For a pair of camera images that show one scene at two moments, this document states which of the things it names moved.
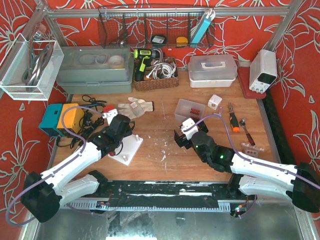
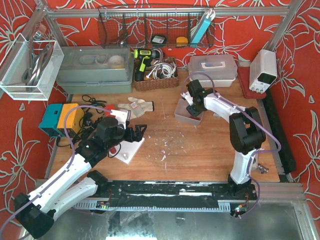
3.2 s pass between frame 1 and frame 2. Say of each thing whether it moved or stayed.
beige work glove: stayed
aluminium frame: stayed
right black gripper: moved
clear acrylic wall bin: stayed
